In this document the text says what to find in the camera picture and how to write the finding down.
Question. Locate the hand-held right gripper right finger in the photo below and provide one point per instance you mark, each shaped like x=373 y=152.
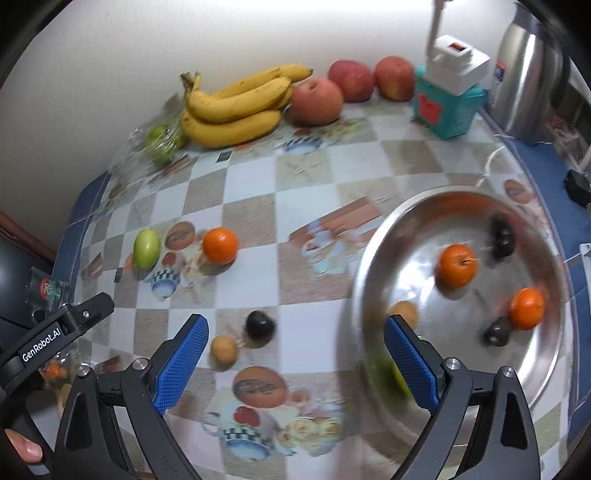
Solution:
x=411 y=364

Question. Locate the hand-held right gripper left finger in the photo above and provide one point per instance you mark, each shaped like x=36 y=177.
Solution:
x=182 y=364

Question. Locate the large green mango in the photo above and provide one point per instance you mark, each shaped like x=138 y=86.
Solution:
x=382 y=374

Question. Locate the small brown longan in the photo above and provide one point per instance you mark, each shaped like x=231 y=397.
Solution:
x=408 y=311
x=225 y=351

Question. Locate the round steel plate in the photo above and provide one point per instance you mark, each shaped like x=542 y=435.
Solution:
x=461 y=318

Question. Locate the large orange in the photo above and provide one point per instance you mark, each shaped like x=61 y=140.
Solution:
x=526 y=308

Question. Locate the dark purple plum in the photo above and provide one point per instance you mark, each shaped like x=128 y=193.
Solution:
x=502 y=237
x=260 y=328

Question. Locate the person's left hand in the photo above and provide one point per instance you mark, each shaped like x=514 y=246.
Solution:
x=25 y=446

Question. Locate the clear plastic packet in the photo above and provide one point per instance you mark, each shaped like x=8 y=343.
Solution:
x=57 y=374

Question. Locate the red and green candy wrapper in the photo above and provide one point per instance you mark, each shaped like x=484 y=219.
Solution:
x=46 y=288

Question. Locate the black rounded object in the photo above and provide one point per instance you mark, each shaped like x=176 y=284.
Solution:
x=14 y=286

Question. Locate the dark plum in tray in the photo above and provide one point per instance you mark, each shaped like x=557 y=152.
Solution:
x=496 y=333

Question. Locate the brown wooden furniture edge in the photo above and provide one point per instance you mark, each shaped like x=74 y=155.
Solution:
x=27 y=237

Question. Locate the small mandarin with stem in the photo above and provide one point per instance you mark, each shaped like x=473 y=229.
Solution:
x=457 y=266

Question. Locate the small green mango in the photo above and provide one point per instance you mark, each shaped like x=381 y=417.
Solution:
x=147 y=248

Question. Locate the orange tangerine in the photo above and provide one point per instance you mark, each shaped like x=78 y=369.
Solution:
x=220 y=245

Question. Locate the checkered printed tablecloth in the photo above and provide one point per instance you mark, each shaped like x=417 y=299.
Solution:
x=323 y=184

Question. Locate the small green fruit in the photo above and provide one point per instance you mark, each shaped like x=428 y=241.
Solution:
x=164 y=154
x=157 y=134

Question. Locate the clear plastic bag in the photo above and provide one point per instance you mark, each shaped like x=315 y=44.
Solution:
x=138 y=147

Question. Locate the small black object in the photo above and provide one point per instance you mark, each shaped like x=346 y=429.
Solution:
x=579 y=187

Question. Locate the teal plastic box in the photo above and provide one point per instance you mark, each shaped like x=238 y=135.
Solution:
x=448 y=115

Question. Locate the yellow banana bunch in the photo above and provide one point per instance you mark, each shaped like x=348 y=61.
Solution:
x=231 y=106

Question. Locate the red apple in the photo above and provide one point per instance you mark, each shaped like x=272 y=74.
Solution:
x=351 y=81
x=394 y=77
x=317 y=101

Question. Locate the white plug adapter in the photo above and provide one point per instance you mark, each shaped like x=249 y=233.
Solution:
x=457 y=64

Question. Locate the steel thermos jug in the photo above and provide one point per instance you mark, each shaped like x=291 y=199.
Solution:
x=526 y=78

